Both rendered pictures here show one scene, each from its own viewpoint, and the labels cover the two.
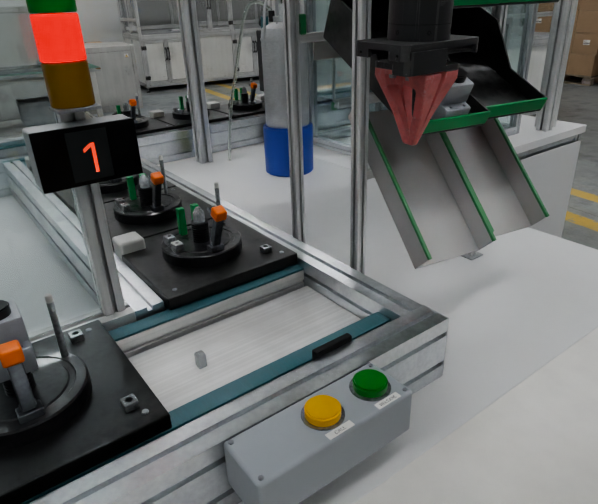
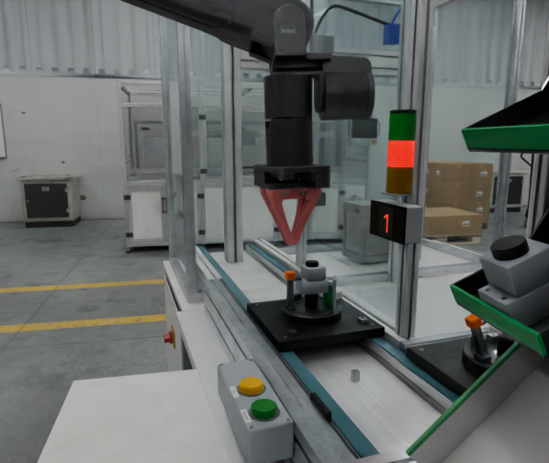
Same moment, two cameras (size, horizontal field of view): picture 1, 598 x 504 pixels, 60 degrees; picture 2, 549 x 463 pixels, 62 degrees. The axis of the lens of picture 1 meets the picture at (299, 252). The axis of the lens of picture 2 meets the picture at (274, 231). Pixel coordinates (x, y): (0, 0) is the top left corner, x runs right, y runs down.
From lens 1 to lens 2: 94 cm
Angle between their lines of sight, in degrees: 100
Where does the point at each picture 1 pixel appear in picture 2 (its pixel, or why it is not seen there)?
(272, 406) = (270, 374)
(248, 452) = (240, 364)
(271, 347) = (368, 411)
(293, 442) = (237, 376)
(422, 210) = (516, 449)
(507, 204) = not seen: outside the picture
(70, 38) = (391, 154)
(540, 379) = not seen: outside the picture
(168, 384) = (338, 368)
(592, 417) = not seen: outside the picture
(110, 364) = (331, 330)
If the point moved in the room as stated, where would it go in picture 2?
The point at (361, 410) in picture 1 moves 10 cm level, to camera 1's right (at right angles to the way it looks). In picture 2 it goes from (244, 403) to (218, 443)
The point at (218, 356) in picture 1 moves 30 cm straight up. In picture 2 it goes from (363, 387) to (369, 226)
